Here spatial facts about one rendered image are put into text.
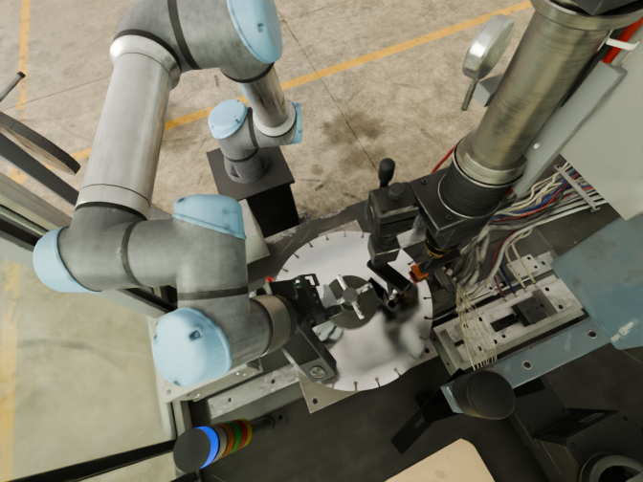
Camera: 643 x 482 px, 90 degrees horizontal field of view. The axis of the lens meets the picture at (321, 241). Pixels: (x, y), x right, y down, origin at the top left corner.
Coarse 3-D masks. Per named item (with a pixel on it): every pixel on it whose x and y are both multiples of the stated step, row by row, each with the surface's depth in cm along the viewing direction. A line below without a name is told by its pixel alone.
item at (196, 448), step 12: (192, 432) 39; (204, 432) 39; (180, 444) 38; (192, 444) 38; (204, 444) 38; (216, 444) 40; (180, 456) 38; (192, 456) 38; (204, 456) 38; (180, 468) 37; (192, 468) 37
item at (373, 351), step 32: (320, 256) 70; (352, 256) 70; (320, 288) 67; (384, 288) 66; (416, 288) 66; (384, 320) 63; (416, 320) 63; (352, 352) 61; (384, 352) 61; (416, 352) 60; (352, 384) 59
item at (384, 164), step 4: (384, 160) 40; (388, 160) 39; (392, 160) 40; (380, 164) 40; (384, 164) 39; (388, 164) 39; (392, 164) 39; (380, 168) 40; (384, 168) 40; (388, 168) 39; (392, 168) 40; (380, 172) 41; (384, 172) 40; (388, 172) 40; (392, 172) 40; (380, 176) 41; (384, 176) 41; (388, 176) 41; (392, 176) 41; (380, 180) 42; (384, 180) 41; (388, 180) 41; (380, 184) 43; (384, 184) 43
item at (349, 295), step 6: (342, 282) 62; (348, 288) 61; (360, 288) 62; (366, 288) 61; (348, 294) 61; (354, 294) 61; (342, 300) 61; (348, 300) 60; (354, 300) 60; (354, 306) 60; (360, 312) 59
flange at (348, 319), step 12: (348, 276) 67; (336, 288) 66; (372, 288) 65; (360, 300) 63; (372, 300) 64; (348, 312) 63; (372, 312) 63; (336, 324) 63; (348, 324) 63; (360, 324) 62
